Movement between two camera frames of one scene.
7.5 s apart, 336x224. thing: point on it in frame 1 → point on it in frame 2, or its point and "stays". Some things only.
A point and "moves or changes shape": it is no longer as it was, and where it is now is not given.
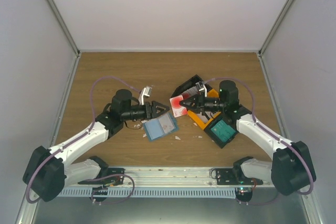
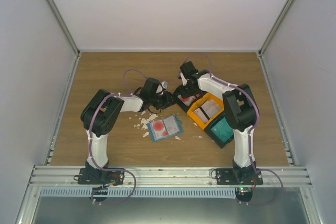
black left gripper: (153, 114) → (168, 101)
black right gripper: (200, 103) → (185, 95)
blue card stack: (156, 128) moves or changes shape
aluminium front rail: (171, 177) stays
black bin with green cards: (220, 131) stays
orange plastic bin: (211, 93) stays
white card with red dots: (178, 109) → (159, 128)
